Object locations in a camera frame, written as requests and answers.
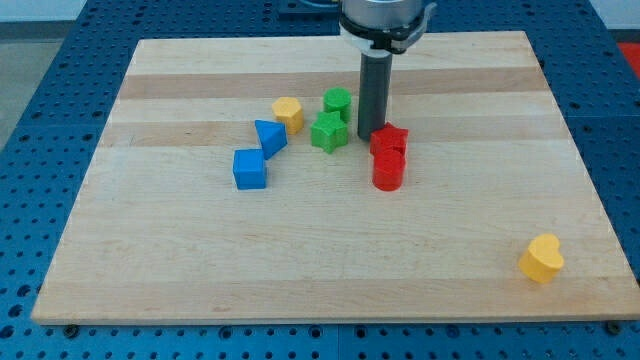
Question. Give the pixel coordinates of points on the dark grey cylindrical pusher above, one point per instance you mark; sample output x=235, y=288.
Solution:
x=375, y=74

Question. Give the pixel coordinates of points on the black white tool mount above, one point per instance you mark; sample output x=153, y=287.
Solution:
x=383, y=28

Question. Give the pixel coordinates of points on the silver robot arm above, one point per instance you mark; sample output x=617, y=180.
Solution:
x=380, y=30

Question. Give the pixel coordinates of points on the blue cube block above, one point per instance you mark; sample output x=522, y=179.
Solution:
x=249, y=169

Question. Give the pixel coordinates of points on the yellow heart block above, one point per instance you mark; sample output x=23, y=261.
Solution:
x=542, y=260

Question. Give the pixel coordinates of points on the green cylinder block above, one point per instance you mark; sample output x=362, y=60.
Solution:
x=338, y=99

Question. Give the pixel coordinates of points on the red star block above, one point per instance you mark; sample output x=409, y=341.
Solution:
x=389, y=137

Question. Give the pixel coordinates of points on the green star block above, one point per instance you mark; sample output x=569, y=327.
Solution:
x=329, y=132

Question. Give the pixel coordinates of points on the red cylinder block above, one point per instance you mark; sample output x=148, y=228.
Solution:
x=388, y=170

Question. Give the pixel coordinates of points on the yellow hexagon block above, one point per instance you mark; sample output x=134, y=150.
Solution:
x=289, y=111

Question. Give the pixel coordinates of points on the blue triangle block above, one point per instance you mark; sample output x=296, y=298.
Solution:
x=272, y=137

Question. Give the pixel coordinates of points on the wooden board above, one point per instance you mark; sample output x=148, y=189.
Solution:
x=159, y=234

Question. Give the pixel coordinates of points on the dark blue base plate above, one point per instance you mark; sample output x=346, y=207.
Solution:
x=316, y=10

